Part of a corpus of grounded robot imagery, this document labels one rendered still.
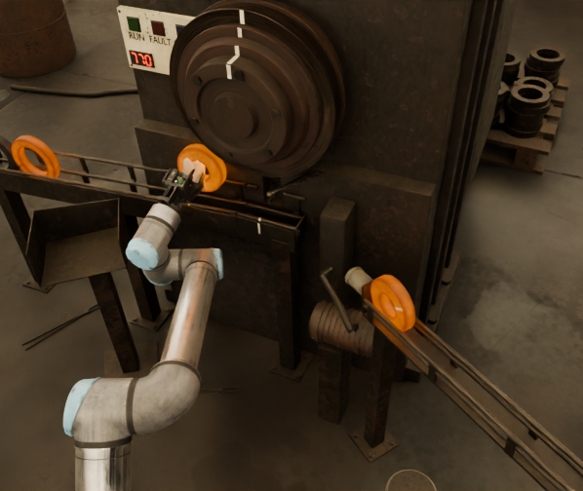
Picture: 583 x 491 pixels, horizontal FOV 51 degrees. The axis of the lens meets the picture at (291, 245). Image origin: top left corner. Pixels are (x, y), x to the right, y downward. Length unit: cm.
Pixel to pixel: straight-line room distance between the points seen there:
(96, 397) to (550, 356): 174
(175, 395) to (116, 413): 12
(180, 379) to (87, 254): 79
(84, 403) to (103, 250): 77
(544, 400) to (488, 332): 33
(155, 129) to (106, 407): 99
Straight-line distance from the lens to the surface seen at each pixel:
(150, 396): 132
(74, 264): 202
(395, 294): 156
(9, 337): 274
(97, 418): 134
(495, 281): 276
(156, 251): 169
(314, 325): 184
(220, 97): 154
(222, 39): 155
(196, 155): 186
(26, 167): 243
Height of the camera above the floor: 192
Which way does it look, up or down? 43 degrees down
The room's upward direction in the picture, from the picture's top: 2 degrees counter-clockwise
